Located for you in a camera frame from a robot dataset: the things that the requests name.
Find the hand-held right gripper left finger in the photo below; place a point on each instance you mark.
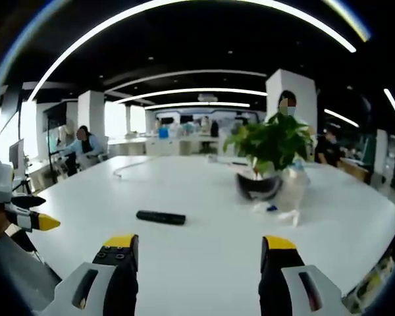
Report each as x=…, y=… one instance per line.
x=118, y=273

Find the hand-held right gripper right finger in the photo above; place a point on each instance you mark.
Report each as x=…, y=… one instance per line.
x=283, y=276

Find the black remote control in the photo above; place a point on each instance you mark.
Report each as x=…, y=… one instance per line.
x=160, y=217

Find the computer monitor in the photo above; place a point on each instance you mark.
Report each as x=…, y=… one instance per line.
x=16, y=157

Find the small blue object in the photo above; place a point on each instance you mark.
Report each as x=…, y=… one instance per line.
x=272, y=207

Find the clear plastic bag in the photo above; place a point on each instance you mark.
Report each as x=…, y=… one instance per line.
x=293, y=194

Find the black headset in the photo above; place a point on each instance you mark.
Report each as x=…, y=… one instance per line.
x=256, y=189

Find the green potted plant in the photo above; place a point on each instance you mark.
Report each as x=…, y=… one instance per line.
x=276, y=141

